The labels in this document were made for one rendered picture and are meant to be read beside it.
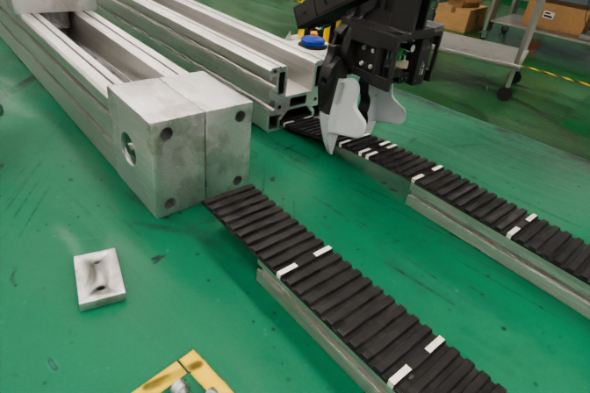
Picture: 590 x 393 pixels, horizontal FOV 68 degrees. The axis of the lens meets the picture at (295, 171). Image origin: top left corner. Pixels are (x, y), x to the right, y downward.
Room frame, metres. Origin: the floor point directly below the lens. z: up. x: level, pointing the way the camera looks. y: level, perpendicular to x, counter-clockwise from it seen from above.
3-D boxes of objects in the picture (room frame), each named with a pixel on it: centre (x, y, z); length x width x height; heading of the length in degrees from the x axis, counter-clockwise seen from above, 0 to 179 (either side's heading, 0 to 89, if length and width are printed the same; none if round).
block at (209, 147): (0.38, 0.10, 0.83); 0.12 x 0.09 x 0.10; 134
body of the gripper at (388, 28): (0.45, -0.07, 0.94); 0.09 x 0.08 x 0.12; 44
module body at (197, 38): (0.83, 0.28, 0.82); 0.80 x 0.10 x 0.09; 44
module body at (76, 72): (0.69, 0.42, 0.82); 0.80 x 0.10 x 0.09; 44
